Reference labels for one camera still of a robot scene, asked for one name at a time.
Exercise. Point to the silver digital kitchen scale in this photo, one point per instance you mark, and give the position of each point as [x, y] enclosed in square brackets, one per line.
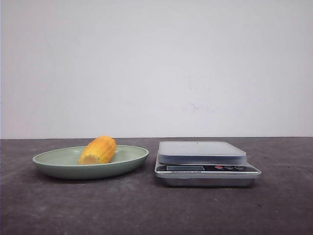
[203, 164]

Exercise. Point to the yellow corn cob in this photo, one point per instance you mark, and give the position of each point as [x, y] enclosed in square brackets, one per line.
[99, 151]

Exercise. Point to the green round plate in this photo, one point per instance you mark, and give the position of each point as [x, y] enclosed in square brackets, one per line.
[63, 163]

